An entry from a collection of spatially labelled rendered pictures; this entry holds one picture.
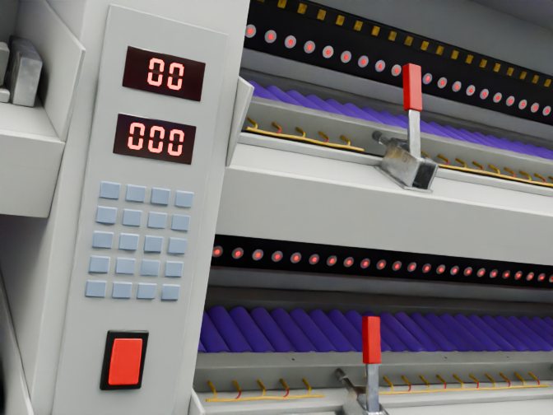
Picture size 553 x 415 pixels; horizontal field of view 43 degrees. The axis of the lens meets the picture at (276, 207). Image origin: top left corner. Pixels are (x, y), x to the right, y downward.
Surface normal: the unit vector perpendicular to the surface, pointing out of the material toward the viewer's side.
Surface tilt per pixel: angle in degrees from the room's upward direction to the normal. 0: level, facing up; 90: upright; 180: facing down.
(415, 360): 19
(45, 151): 109
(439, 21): 90
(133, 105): 90
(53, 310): 90
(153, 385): 90
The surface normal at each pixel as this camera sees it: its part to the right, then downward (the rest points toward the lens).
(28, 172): 0.43, 0.44
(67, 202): 0.51, 0.12
